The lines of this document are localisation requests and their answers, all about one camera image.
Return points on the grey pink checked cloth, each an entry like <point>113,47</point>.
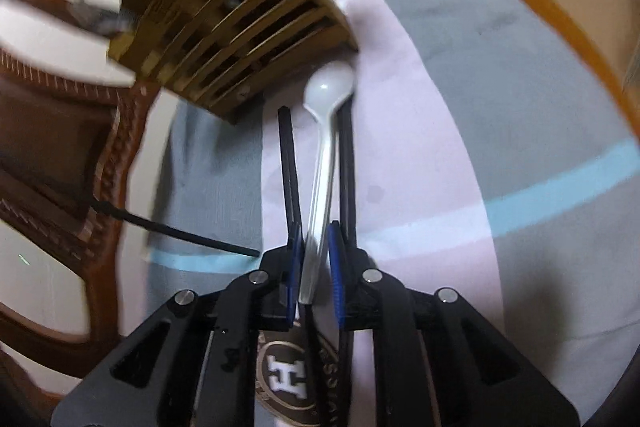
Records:
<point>488,158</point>

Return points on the brown wooden utensil holder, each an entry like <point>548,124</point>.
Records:
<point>218,54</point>

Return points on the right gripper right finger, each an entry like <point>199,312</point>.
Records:
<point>437,361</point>

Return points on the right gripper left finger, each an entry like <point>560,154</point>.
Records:
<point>193,361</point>

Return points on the white plastic spoon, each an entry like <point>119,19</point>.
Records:
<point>331,86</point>

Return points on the black chopstick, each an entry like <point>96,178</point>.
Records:
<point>289,174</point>
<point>347,175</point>

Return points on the brown carved wooden chair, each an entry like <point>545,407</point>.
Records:
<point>67,147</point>

